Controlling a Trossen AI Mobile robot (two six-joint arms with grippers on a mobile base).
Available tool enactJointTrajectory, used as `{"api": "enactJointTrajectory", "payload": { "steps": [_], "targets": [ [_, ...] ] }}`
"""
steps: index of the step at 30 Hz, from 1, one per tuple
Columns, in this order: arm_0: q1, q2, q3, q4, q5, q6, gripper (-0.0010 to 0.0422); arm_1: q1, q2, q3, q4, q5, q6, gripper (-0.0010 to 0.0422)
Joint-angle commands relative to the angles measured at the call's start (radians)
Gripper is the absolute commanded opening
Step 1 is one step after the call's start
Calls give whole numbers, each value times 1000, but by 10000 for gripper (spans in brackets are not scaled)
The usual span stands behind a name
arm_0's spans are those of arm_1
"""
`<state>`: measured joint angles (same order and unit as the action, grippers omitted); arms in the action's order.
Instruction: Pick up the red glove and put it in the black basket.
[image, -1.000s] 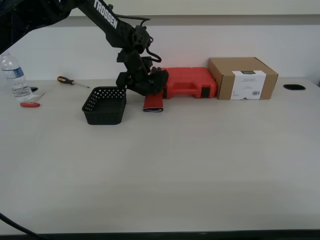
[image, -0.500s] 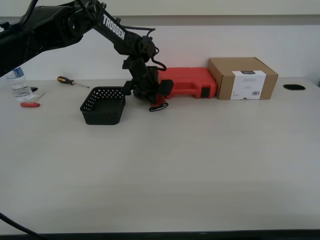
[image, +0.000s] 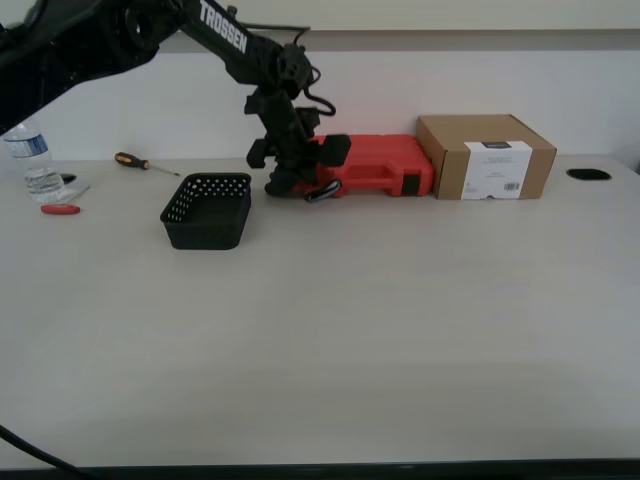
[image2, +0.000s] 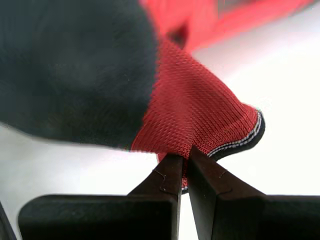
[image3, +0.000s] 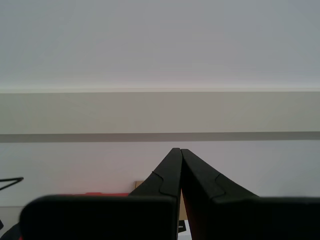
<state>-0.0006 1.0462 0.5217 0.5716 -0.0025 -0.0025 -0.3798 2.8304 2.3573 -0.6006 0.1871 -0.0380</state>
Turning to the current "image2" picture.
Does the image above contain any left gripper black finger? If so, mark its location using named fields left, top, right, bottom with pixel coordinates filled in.
left=17, top=154, right=183, bottom=240
left=188, top=144, right=320, bottom=240

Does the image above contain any red and black work glove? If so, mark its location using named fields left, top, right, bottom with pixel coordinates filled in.
left=0, top=0, right=266, bottom=195

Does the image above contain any red plastic tool case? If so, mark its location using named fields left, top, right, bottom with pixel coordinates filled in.
left=139, top=0, right=316, bottom=51

